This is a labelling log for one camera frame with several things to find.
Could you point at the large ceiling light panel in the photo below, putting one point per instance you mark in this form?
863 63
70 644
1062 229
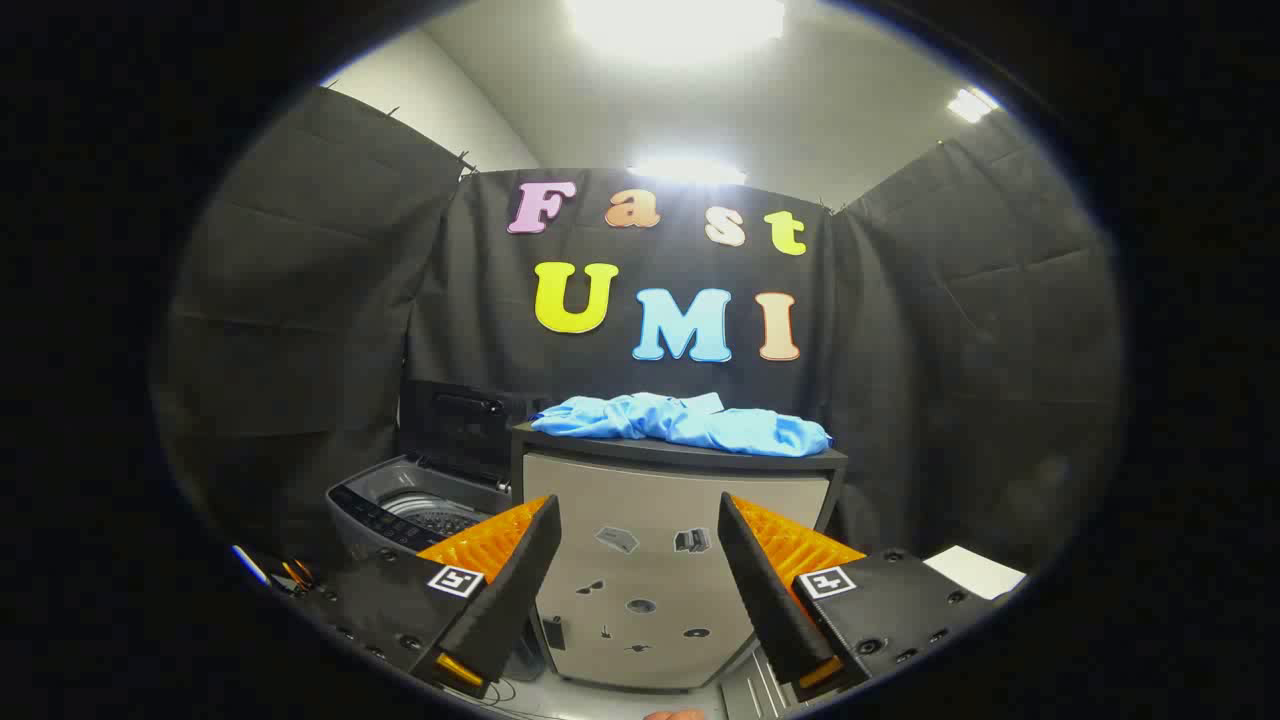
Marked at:
675 25

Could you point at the white flat board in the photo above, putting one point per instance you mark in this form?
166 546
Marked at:
975 572

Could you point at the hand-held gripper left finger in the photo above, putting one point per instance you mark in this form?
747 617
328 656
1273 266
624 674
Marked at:
515 590

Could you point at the beige cabinet with dark top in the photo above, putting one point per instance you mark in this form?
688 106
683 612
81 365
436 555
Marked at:
640 500

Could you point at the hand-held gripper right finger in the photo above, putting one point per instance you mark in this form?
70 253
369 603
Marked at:
765 590

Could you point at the black backdrop cloth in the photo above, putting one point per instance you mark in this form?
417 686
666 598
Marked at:
330 300

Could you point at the light blue polo shirt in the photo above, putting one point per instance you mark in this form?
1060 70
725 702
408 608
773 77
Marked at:
700 425

